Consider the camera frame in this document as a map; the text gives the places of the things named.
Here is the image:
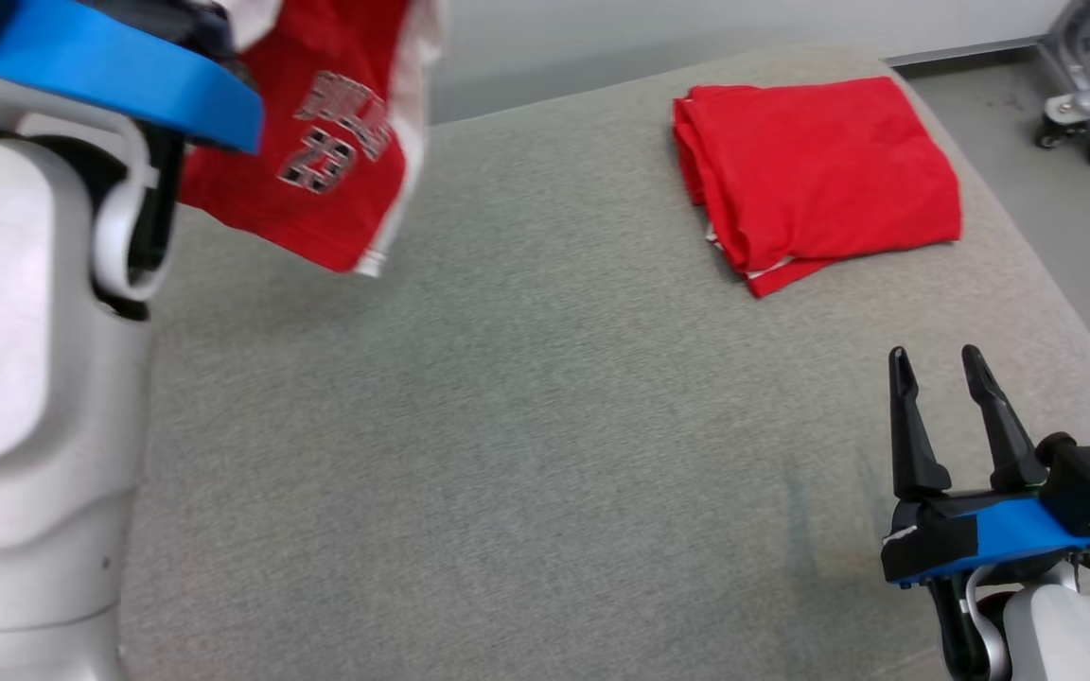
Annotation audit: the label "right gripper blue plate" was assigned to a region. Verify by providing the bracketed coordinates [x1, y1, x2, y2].
[881, 344, 1090, 587]

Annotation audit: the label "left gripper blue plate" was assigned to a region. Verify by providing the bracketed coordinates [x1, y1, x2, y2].
[0, 0, 264, 154]

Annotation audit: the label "red white basketball shorts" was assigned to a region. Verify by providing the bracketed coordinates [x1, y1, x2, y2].
[176, 0, 447, 278]

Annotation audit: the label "red white basketball jersey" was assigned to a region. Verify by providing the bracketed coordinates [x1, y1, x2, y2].
[673, 76, 964, 299]

